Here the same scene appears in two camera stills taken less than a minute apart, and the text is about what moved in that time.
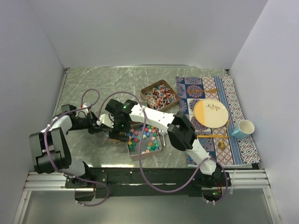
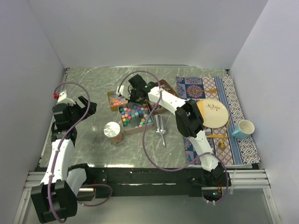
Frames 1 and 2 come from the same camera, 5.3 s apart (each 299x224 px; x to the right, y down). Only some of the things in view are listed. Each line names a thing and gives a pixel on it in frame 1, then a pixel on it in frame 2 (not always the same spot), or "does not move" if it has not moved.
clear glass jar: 114,141 does not move
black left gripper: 92,119 → 82,110
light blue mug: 243,129 does not move
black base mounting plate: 135,182 does not move
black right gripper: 115,133 → 131,100
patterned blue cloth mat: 224,149 does not move
